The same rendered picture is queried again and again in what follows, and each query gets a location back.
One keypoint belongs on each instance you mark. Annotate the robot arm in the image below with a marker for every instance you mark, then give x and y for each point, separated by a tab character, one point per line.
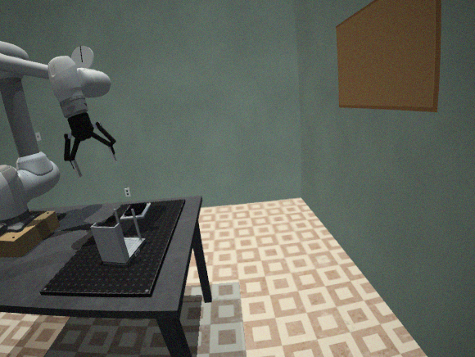
35	174

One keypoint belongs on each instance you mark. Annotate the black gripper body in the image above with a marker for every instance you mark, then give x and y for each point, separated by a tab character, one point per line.
78	123

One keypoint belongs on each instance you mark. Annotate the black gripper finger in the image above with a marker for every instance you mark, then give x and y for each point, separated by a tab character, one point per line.
110	145
73	152

